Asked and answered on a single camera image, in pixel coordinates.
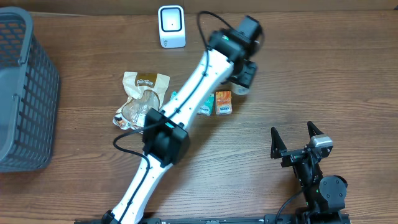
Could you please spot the beige dried mushroom bag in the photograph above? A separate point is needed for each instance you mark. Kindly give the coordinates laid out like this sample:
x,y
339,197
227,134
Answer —
x,y
144,91

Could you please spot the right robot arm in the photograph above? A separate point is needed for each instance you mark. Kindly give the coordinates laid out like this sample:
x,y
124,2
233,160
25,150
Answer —
x,y
324,195

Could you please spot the white barcode scanner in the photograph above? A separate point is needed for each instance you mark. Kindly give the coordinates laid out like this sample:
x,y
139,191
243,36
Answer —
x,y
171,21

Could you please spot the orange tissue pack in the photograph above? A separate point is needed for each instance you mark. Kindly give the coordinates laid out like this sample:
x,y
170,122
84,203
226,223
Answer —
x,y
223,102

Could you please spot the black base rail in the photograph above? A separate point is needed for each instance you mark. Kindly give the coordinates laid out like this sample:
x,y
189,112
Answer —
x,y
217,221

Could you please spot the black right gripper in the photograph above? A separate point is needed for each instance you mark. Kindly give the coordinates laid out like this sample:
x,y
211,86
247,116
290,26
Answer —
x,y
291,157

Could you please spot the green capped clear bottle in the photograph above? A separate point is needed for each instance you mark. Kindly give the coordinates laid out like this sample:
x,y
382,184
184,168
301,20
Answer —
x,y
239,90

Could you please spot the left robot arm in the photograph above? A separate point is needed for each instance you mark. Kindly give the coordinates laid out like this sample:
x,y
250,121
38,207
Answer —
x,y
165,133

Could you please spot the grey plastic mesh basket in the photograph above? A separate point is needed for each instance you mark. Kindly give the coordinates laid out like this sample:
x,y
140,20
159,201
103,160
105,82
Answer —
x,y
30,92

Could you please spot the teal tissue pack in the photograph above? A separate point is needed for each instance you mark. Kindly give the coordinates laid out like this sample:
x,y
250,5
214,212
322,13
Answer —
x,y
207,108

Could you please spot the teal wet wipes pack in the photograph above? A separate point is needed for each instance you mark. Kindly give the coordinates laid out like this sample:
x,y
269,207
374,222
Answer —
x,y
173,95

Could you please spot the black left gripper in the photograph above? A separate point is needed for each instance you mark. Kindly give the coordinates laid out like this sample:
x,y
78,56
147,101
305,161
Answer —
x,y
247,79

